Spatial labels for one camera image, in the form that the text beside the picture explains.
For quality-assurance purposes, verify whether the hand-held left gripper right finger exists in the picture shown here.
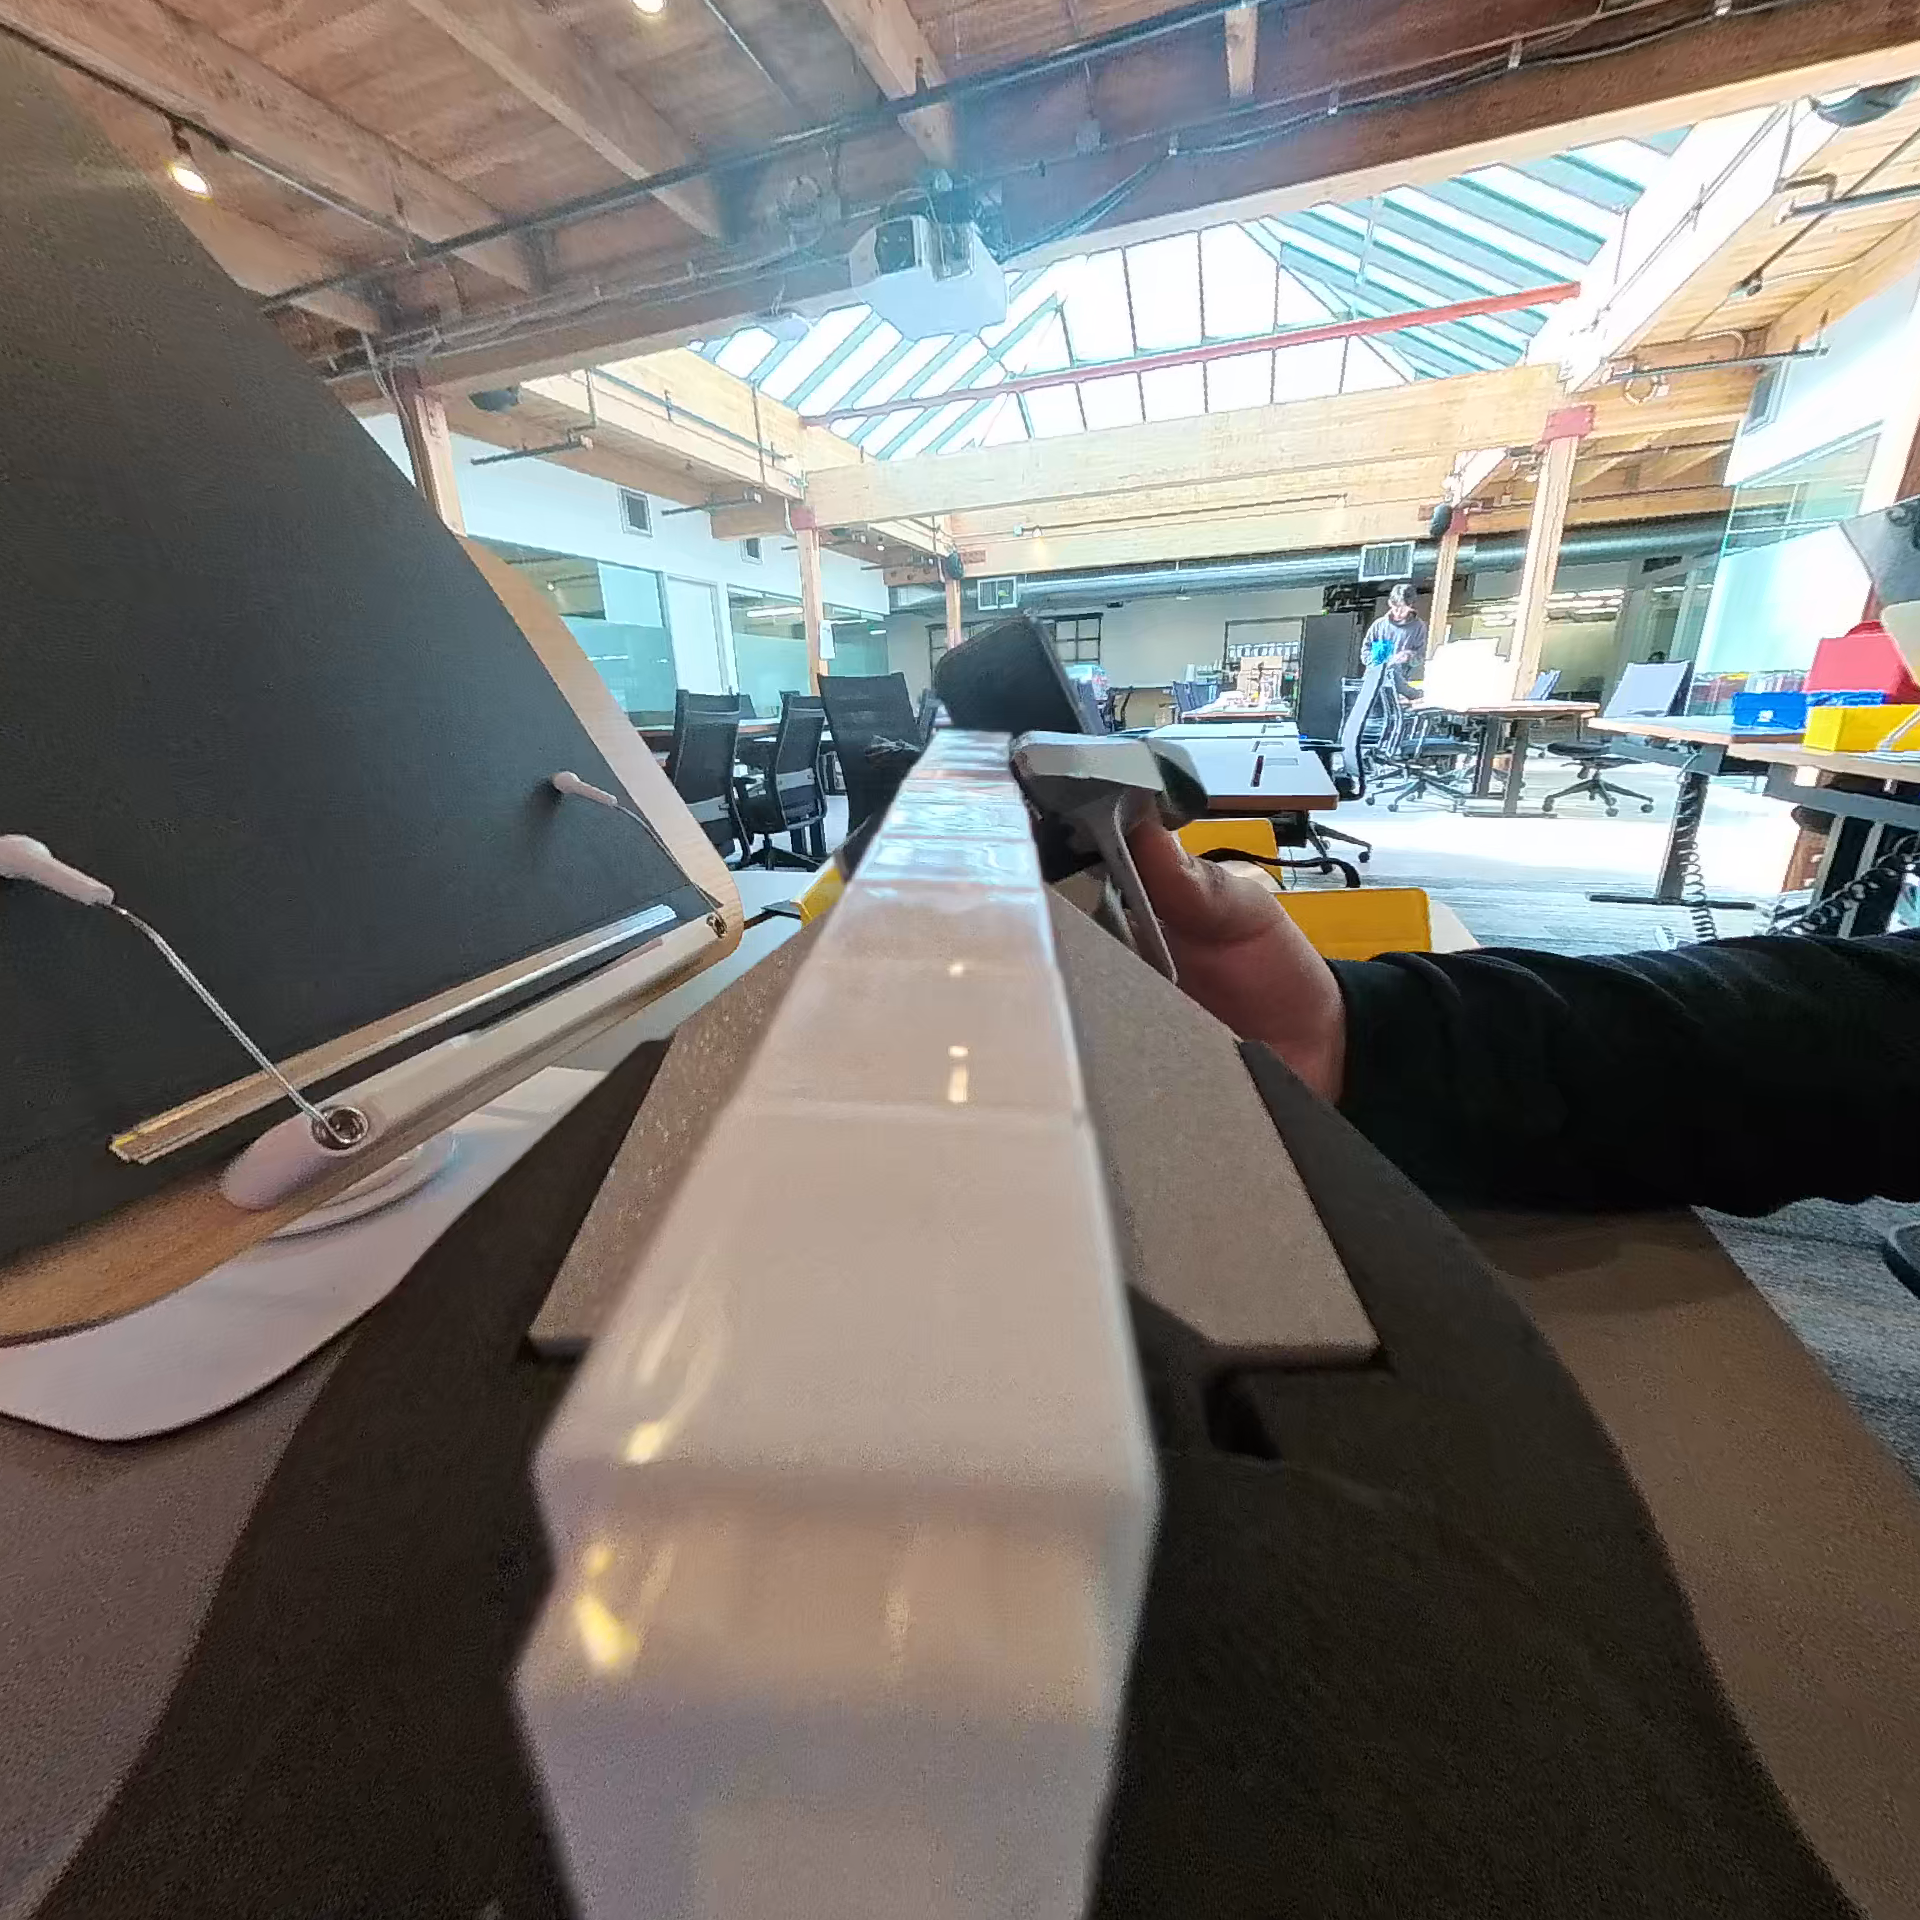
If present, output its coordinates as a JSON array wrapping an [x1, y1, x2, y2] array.
[[1049, 886, 1383, 1367]]

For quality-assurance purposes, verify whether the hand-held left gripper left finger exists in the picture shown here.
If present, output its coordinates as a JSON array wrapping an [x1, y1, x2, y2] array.
[[524, 922, 823, 1361]]

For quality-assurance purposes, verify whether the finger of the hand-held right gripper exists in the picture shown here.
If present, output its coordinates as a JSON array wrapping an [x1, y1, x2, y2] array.
[[1008, 732, 1209, 834]]

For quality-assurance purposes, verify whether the white square bar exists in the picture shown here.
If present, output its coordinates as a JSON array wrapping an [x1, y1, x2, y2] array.
[[509, 727, 1163, 1920]]

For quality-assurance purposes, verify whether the yellow plastic bin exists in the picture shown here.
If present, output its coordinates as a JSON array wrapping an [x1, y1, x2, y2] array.
[[796, 862, 1436, 966]]

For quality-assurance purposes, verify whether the person's right forearm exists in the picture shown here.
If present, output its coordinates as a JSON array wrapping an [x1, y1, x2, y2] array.
[[1326, 928, 1920, 1220]]

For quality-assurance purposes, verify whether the person's right hand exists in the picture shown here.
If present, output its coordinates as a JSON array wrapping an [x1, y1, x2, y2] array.
[[1128, 818, 1348, 1107]]

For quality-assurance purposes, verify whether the grey office desk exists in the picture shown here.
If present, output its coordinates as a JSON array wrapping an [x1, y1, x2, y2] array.
[[1152, 720, 1341, 822]]

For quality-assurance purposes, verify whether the black office chair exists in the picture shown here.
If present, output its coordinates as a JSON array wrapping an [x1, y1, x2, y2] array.
[[819, 672, 935, 845], [731, 703, 835, 876], [665, 689, 745, 860]]

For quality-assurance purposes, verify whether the red ceiling pipe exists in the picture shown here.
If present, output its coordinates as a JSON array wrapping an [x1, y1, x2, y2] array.
[[835, 279, 1586, 431]]

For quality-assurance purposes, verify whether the white ceiling projector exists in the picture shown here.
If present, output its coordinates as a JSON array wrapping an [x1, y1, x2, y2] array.
[[849, 213, 1011, 343]]

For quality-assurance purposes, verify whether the grey mesh office chair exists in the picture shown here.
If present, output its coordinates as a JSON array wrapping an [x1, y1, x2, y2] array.
[[1541, 658, 1695, 822]]

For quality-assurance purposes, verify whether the wooden office desk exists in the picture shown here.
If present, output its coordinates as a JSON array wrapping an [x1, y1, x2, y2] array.
[[1586, 715, 1920, 911]]

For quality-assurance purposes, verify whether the black board with wooden edge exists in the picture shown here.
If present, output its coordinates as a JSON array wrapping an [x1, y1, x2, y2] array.
[[0, 31, 745, 1444]]

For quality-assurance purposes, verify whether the red box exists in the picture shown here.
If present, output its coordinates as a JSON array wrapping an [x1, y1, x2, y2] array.
[[1806, 607, 1920, 706]]

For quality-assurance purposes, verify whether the grey ceiling duct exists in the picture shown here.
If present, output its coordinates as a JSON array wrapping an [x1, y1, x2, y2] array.
[[930, 514, 1730, 620]]

